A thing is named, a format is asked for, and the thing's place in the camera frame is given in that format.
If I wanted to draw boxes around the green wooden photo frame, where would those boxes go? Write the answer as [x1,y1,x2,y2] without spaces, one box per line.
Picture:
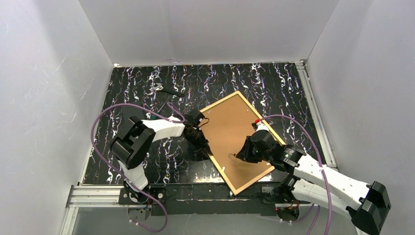
[200,91,275,195]

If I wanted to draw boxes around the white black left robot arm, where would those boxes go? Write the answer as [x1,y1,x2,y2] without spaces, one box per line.
[110,109,213,192]

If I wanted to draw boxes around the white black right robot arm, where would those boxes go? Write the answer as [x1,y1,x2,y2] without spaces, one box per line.
[235,130,392,235]

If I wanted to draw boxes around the black small tool on table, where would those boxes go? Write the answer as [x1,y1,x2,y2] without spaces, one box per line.
[152,83,184,97]

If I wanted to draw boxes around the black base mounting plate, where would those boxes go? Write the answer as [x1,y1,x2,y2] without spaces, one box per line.
[118,182,310,219]

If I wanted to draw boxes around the black square pad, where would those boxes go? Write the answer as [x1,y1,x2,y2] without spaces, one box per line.
[121,105,146,120]

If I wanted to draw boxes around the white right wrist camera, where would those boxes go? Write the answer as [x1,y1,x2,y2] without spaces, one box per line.
[251,119,269,132]

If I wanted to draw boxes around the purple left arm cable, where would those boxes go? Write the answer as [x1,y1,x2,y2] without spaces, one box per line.
[90,102,187,234]

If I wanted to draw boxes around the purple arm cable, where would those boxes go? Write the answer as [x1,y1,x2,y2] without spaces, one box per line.
[259,114,335,235]
[90,102,187,234]

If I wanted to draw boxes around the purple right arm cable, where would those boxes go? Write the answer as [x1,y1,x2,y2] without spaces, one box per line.
[259,114,335,235]

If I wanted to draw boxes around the aluminium rail right side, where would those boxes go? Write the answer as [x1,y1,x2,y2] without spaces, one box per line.
[294,61,337,169]

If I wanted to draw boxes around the aluminium rail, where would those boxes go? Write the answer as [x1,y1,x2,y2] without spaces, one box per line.
[294,61,337,169]
[61,185,327,235]

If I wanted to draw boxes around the aluminium rail front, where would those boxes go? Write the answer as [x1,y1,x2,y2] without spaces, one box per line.
[61,185,327,235]

